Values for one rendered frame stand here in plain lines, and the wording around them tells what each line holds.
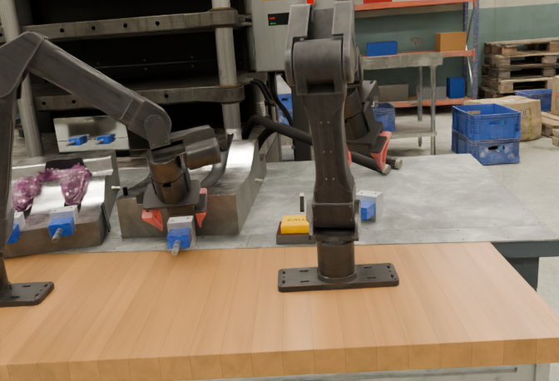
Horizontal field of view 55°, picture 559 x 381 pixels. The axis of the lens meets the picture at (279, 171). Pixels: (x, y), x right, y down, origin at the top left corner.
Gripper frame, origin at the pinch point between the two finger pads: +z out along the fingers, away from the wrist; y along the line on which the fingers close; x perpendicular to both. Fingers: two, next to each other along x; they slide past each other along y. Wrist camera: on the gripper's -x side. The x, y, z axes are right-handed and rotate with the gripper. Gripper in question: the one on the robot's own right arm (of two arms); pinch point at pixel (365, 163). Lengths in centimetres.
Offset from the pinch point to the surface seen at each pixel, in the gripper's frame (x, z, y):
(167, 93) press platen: -35, 8, 92
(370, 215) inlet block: 7.7, 7.9, -2.1
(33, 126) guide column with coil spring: -7, 2, 134
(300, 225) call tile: 19.7, -1.1, 6.2
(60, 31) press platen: -32, -21, 123
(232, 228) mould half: 23.1, -0.7, 21.6
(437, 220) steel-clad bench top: 2.2, 13.0, -14.1
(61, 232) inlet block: 42, -16, 45
